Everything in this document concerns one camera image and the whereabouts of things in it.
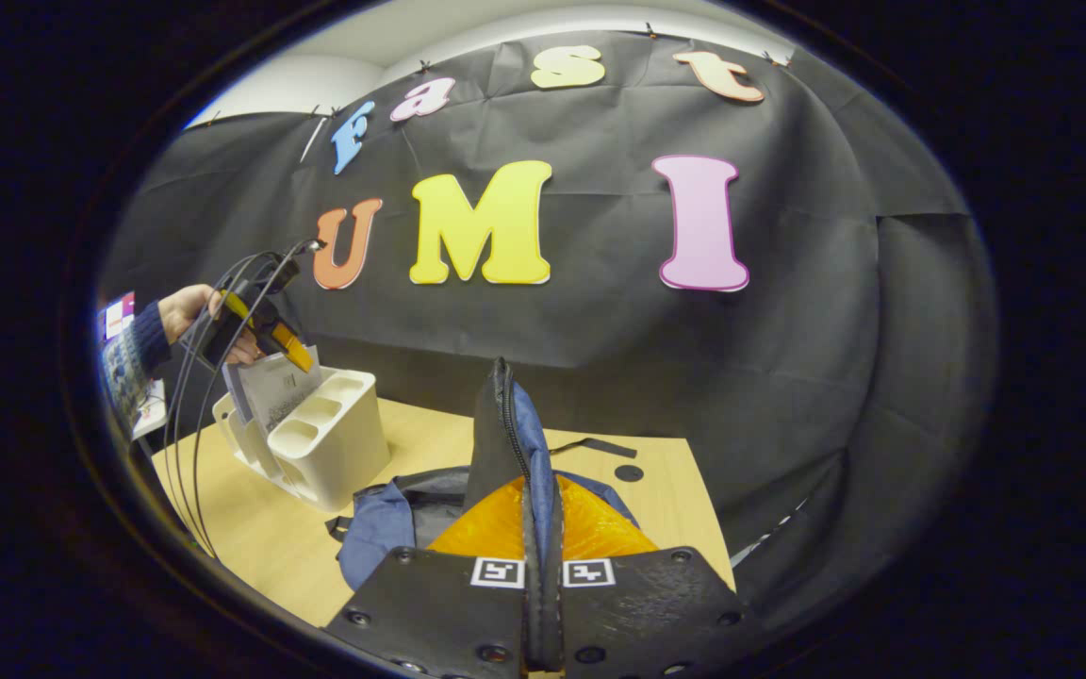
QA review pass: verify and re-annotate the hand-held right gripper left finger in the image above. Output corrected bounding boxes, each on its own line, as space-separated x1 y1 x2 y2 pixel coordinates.
321 474 544 679

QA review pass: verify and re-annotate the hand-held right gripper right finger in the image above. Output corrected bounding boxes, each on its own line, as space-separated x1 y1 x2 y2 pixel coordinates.
543 474 772 679

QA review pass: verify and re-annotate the white book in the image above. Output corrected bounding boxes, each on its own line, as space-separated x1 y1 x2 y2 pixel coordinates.
222 347 322 435

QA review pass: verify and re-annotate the blue schoolbag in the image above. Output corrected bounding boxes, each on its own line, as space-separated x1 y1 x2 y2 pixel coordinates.
326 356 643 593

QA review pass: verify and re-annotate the white bookshelf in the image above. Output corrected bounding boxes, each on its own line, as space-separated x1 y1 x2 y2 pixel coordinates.
213 368 391 513

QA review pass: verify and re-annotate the computer monitor screen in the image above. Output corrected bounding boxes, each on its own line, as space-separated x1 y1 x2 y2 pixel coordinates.
102 290 137 342

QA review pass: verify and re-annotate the white side desk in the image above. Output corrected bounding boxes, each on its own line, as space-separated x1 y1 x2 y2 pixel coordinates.
128 377 167 439

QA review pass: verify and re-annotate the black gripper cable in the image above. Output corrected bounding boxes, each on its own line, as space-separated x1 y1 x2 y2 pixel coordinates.
162 250 275 543
189 239 325 559

